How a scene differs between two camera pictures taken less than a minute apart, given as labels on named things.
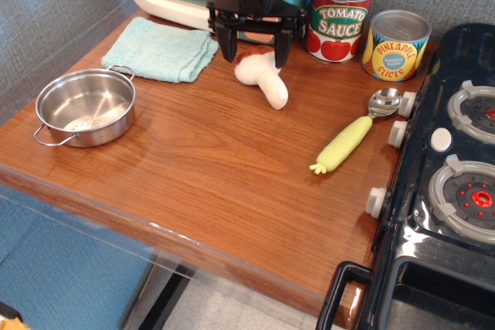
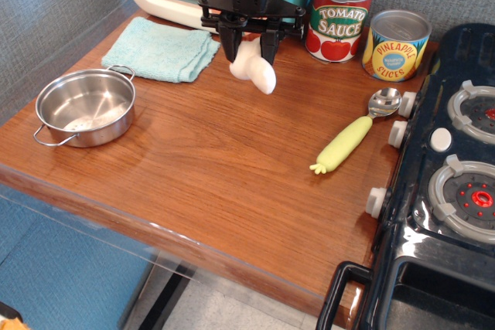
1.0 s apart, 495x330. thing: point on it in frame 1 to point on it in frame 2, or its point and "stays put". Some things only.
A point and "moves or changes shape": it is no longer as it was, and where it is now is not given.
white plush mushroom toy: (257, 66) moves or changes shape
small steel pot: (86, 107) stays put
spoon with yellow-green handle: (384, 102) stays put
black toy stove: (434, 268) stays put
